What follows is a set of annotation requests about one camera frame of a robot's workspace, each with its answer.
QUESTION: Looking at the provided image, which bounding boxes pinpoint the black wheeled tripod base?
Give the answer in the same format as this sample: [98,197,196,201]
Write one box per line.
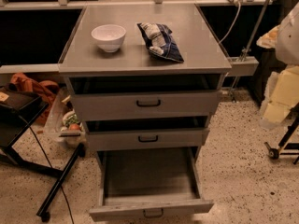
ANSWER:
[264,117,299,164]

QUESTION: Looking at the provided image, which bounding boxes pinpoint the grey drawer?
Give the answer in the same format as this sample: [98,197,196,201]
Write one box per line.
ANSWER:
[90,147,213,221]
[86,116,208,150]
[69,75,220,121]

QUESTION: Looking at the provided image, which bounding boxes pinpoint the grey bottom drawer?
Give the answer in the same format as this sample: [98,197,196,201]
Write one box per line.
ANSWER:
[90,147,213,221]

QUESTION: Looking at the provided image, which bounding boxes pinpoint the grey middle drawer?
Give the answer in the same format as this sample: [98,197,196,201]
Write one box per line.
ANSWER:
[86,116,208,150]

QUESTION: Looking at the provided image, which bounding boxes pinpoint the clear plastic bin with food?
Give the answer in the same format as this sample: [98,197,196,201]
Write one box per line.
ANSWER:
[44,87,86,148]

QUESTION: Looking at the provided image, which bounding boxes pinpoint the white ceramic bowl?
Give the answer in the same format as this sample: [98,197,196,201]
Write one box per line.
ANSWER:
[91,24,126,53]

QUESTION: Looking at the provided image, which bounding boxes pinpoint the white power cable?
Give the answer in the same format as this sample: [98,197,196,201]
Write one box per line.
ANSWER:
[218,2,243,45]

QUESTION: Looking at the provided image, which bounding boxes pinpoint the black floor cable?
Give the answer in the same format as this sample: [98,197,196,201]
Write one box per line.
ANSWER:
[18,115,75,224]

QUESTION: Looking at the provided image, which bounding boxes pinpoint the metal pole clamp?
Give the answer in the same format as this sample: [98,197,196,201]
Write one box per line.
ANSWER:
[229,0,271,102]

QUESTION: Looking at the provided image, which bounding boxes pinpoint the grey top drawer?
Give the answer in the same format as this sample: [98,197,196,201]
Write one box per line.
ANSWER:
[69,75,220,121]

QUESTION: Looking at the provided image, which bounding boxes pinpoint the blue white chip bag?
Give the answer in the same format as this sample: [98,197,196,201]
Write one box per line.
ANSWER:
[137,22,184,63]

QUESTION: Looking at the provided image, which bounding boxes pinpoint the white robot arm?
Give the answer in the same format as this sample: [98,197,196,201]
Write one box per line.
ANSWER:
[257,3,299,129]

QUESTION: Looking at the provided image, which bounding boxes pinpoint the black metal stand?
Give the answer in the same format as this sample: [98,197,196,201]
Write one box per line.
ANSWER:
[0,87,85,222]

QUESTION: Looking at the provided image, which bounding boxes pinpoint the orange cloth bag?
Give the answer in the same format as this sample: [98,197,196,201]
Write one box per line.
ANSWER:
[10,73,60,125]

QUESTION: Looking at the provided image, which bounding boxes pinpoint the grey drawer cabinet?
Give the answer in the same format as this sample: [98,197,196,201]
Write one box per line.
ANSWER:
[57,3,233,173]

